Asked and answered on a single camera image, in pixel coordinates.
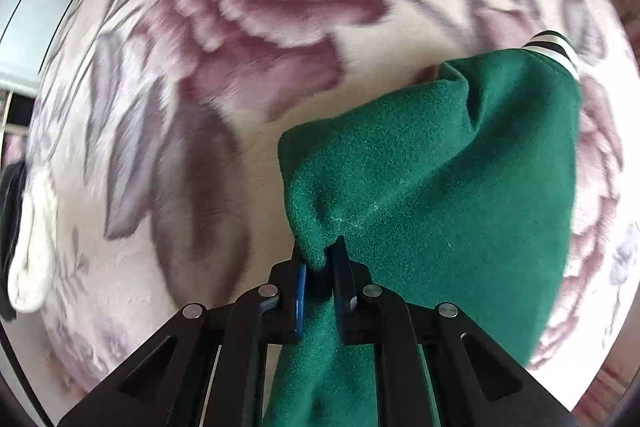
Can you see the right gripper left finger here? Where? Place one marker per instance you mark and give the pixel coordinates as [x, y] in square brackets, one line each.
[204, 366]

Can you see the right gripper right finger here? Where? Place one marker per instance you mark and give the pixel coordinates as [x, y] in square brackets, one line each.
[434, 366]

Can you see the green varsity jacket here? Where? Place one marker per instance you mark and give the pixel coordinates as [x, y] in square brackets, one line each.
[457, 189]

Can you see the white folded garment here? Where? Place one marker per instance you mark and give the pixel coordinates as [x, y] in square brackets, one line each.
[32, 268]

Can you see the black garment on bed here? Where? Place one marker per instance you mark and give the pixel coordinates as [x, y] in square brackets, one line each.
[13, 178]

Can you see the floral bed blanket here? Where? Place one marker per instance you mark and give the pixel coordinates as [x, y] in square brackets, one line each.
[160, 122]

